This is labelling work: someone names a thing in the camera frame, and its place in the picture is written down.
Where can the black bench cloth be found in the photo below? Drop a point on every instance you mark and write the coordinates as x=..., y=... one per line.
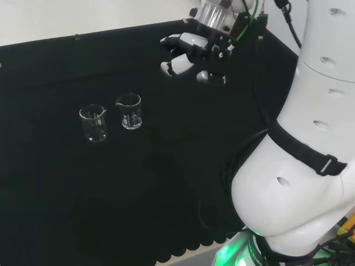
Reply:
x=83, y=180

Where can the grey cloth clip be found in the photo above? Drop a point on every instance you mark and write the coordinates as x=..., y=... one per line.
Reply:
x=184, y=20
x=77, y=36

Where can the clear glass beaker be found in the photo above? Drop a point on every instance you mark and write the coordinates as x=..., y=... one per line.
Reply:
x=94, y=131
x=130, y=120

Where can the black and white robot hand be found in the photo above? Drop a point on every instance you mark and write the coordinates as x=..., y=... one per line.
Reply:
x=191, y=40

